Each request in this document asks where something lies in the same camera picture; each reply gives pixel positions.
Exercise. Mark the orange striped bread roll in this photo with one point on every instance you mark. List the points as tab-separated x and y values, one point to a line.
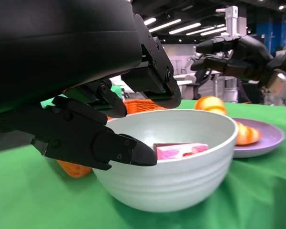
209	103
248	136

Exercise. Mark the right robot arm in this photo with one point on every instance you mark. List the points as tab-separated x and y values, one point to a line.
281	81

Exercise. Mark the lavender round plate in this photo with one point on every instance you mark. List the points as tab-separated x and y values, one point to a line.
269	138

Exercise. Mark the pink layered cake slice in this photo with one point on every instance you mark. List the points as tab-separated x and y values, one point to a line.
171	152

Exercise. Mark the grey round bowl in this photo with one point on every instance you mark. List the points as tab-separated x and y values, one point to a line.
169	181

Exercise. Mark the orange wicker basket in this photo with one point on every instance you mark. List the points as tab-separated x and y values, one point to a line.
140	106

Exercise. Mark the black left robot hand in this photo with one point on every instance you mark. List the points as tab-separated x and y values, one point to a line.
50	59

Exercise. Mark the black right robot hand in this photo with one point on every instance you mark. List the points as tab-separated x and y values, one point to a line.
250	59

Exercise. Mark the grey aluminium frame post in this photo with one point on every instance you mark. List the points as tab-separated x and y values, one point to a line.
236	21

